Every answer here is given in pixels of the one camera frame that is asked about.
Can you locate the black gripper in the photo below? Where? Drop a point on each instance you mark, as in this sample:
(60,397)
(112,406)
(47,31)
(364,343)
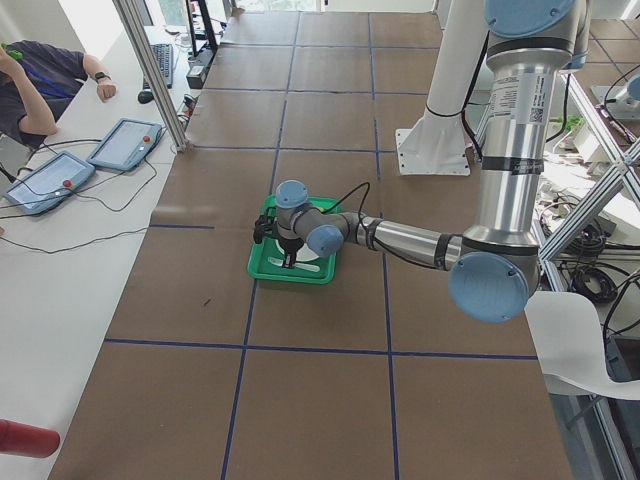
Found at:
(289,245)

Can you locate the translucent plastic fork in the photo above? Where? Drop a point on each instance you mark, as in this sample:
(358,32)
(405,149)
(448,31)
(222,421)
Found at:
(298,265)

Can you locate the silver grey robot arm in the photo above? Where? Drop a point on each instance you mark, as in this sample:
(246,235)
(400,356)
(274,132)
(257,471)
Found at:
(493,265)

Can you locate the white round plate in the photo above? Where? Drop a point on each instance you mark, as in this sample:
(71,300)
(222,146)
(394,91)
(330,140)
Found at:
(305,254)

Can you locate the green plastic tray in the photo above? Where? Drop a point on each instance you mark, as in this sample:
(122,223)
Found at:
(258,266)

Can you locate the blue teach pendant far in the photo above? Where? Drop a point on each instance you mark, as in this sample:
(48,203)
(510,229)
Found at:
(126,145)

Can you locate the blue teach pendant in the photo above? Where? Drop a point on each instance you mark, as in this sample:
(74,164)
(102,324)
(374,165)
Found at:
(49,184)
(126,145)

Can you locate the black computer mouse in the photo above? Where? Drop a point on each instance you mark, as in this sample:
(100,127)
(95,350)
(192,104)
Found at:
(145,96)

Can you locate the black keyboard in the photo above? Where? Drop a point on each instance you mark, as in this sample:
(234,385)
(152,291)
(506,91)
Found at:
(164,57)

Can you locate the blue teach pendant near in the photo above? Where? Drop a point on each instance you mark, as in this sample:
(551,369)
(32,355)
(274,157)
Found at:
(49,184)

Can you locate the white paper sheet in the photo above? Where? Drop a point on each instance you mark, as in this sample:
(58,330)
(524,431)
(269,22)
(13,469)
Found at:
(567,336)

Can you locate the seated person in grey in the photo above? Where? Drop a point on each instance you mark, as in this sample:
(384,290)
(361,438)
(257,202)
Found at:
(38,83)

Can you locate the red cylinder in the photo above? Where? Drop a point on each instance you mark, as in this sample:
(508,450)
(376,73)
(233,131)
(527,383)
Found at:
(27,440)

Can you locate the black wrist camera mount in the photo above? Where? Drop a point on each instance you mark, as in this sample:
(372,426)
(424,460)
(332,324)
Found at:
(265,227)

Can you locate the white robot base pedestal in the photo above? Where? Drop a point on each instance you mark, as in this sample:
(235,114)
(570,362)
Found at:
(436,144)

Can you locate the aluminium frame post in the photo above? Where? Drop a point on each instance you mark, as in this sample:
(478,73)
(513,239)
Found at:
(134,28)

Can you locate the aluminium frame strut right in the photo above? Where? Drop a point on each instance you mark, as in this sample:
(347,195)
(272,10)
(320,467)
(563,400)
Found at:
(620,175)

